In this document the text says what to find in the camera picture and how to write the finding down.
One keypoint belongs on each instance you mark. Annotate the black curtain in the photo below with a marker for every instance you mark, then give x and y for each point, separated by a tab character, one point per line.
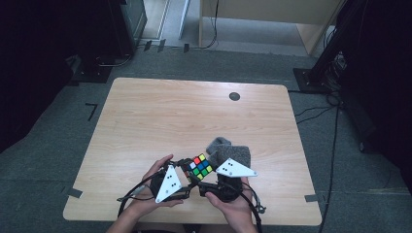
26	64
382	81

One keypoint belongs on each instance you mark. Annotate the light wooden desk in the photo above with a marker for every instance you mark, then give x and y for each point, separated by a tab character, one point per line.
259	8

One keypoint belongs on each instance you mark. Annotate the black tape piece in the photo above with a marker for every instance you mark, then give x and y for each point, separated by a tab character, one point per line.
147	45
186	48
161	45

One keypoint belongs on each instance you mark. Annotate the grey tape strip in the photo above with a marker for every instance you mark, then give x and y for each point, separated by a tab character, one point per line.
311	198
74	193

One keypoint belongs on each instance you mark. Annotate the person's right hand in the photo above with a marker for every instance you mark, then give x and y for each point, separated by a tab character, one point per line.
238	210

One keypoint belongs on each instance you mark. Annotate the black stand base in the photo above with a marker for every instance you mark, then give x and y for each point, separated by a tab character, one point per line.
94	74

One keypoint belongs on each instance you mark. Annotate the round dark table grommet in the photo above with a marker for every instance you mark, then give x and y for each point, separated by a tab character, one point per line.
234	96

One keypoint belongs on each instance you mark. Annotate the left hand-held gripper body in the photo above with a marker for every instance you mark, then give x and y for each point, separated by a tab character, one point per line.
168	184

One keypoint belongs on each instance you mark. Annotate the black metal stand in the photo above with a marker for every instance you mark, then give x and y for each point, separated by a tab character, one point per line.
307	81

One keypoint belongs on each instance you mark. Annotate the colourful puzzle cube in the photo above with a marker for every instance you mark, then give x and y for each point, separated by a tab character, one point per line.
200	166

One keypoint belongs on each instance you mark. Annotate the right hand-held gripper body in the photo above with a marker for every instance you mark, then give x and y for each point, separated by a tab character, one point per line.
234	169

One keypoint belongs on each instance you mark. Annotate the dark cabinet with teal glass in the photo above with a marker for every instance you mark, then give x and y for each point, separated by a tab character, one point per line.
129	19

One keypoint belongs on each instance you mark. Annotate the person's left hand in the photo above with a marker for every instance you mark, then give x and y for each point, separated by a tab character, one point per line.
152	168

